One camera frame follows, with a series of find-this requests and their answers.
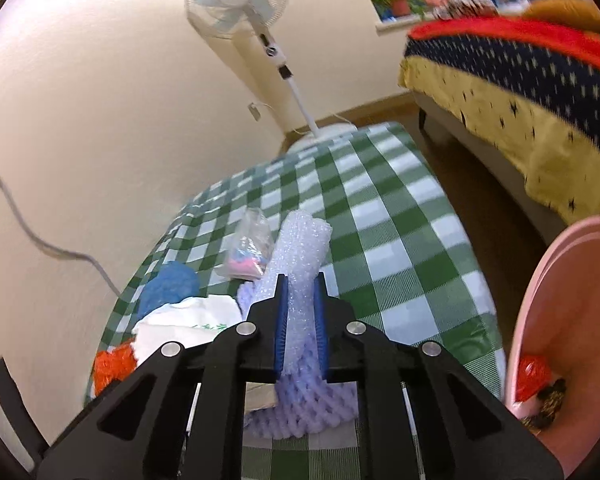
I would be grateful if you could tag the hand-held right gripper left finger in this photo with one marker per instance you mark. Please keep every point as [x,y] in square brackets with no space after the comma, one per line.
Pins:
[281,320]

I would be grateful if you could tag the blue foam fruit net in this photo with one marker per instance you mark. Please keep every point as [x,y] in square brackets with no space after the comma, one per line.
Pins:
[170,285]

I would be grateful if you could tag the purple foam fruit net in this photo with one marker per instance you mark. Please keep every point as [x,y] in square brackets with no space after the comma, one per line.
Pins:
[300,405]

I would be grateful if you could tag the clear plastic bag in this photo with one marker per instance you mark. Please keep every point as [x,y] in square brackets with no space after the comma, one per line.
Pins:
[245,250]

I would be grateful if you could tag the red blanket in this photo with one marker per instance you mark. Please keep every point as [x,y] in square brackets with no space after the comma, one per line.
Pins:
[505,32]

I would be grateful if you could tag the pink plastic bin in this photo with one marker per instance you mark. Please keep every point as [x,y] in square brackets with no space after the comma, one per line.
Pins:
[530,310]

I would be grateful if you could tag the striped black white cloth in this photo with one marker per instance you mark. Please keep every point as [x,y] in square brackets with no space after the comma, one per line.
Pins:
[465,0]

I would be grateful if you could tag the brown pillow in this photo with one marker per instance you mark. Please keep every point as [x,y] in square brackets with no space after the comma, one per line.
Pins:
[565,12]

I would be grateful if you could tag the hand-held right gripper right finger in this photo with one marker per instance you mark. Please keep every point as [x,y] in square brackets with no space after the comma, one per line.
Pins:
[320,325]

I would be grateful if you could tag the white plastic bag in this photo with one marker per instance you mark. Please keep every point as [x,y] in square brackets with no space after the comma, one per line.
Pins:
[180,320]

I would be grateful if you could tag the white window sill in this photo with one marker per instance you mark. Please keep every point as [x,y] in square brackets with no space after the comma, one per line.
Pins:
[395,22]

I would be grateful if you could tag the yellow star bed sheet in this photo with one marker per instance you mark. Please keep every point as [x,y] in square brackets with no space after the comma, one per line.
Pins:
[545,150]

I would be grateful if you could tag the orange foam fruit net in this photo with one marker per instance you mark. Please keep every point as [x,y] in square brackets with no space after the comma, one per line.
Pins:
[112,365]

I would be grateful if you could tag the dark patterned wrapper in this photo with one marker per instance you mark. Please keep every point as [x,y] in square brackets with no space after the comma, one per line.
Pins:
[552,400]

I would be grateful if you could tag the clear bubble wrap sheet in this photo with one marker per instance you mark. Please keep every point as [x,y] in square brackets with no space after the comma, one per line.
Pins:
[300,245]

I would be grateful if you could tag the white wall plug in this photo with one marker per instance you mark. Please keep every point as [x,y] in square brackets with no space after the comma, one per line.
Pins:
[254,110]

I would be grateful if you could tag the red plastic wrapper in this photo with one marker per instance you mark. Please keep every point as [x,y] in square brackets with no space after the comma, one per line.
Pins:
[532,375]

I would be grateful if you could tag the green checkered tablecloth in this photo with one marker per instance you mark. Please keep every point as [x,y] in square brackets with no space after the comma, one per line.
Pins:
[380,220]

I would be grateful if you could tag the grey bed frame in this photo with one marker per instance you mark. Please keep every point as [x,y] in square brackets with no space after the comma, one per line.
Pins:
[480,160]

